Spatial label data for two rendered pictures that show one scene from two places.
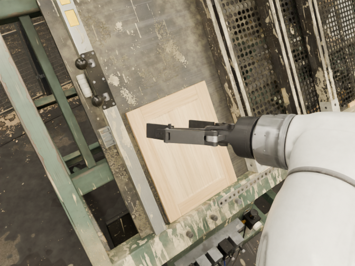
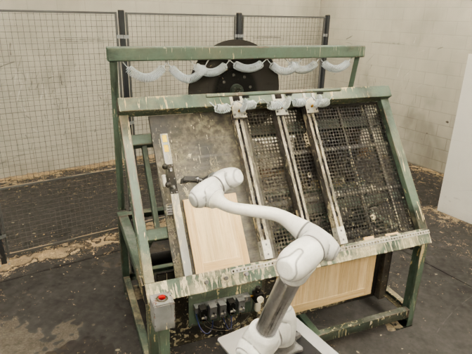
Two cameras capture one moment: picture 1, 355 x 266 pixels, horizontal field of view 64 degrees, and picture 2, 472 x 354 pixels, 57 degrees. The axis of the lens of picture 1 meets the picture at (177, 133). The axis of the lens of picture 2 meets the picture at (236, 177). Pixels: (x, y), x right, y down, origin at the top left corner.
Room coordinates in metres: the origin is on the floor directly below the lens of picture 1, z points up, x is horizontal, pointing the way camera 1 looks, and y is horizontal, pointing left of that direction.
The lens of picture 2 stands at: (-1.68, -0.71, 2.43)
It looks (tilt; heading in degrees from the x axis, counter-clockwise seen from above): 21 degrees down; 12
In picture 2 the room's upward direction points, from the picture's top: 1 degrees clockwise
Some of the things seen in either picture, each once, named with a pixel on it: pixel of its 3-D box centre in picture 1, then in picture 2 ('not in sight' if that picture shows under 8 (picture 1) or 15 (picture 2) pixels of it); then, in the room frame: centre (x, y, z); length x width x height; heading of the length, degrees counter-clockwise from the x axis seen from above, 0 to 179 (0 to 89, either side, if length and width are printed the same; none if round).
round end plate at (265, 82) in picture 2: not in sight; (236, 90); (1.80, 0.07, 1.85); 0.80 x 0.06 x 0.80; 125
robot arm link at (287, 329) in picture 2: not in sight; (279, 322); (0.17, -0.55, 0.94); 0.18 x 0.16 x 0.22; 153
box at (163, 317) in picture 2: not in sight; (162, 311); (0.22, 0.12, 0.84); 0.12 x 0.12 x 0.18; 35
